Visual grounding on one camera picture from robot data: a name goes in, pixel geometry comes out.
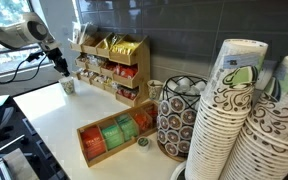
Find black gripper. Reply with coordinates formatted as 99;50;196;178
45;47;71;78

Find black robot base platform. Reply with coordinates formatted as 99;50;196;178
0;96;70;180

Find patterned paper cup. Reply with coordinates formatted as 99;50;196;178
146;79;165;103
58;76;76;96

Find green lid coffee pod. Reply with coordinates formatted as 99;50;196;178
136;135;152;153

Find tall paper cup stack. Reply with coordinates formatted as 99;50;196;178
218;54;288;180
184;38;269;180

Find wrapped paper cup stack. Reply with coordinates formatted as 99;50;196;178
252;59;282;104

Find brown sugar packets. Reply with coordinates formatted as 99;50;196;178
76;54;88;66

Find clear white packets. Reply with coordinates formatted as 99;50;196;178
85;54;105;66

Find white stir stick packets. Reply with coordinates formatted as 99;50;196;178
71;21;98;46

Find red sugar packets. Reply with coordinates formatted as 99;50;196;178
102;61;117;72
114;63;139;79

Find yellow sweetener packets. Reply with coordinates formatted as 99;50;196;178
101;33;123;51
110;40;142;56

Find red tea packets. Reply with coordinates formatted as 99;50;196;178
146;105;159;123
80;125;107;160

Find wooden condiment rack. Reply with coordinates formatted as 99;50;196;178
68;31;152;108

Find glass window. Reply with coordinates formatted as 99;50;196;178
0;0;52;79

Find light green tea packets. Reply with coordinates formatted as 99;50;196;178
114;113;140;141

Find orange tea packets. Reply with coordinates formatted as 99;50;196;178
132;111;153;132

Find wooden tea box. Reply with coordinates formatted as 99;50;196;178
76;100;159;168

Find grey metal plate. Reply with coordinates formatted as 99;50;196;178
2;148;40;180

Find white pods pile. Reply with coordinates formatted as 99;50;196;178
170;77;207;98

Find black wire pod carousel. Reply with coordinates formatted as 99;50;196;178
156;74;208;163

